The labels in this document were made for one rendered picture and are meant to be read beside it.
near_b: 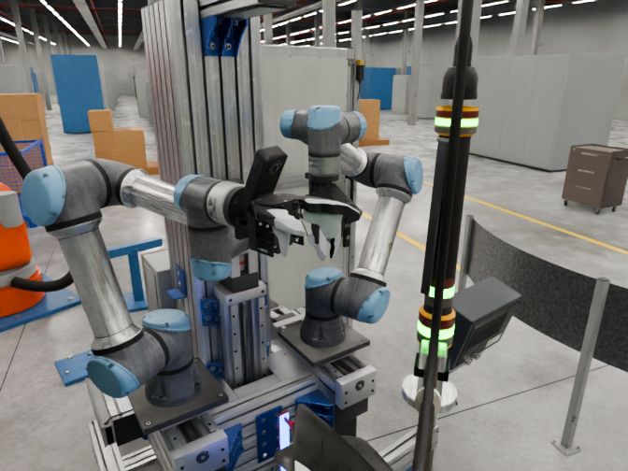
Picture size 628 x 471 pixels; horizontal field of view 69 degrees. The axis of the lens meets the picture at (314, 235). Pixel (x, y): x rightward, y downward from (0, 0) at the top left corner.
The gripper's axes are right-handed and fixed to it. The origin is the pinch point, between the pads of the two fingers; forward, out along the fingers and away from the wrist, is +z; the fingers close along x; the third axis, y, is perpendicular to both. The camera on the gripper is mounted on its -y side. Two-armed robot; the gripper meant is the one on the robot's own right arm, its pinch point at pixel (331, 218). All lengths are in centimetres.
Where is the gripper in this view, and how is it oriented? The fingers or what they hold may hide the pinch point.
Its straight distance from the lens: 63.8
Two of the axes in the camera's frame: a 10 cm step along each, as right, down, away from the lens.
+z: 7.4, 2.2, -6.3
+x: -6.7, 2.5, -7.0
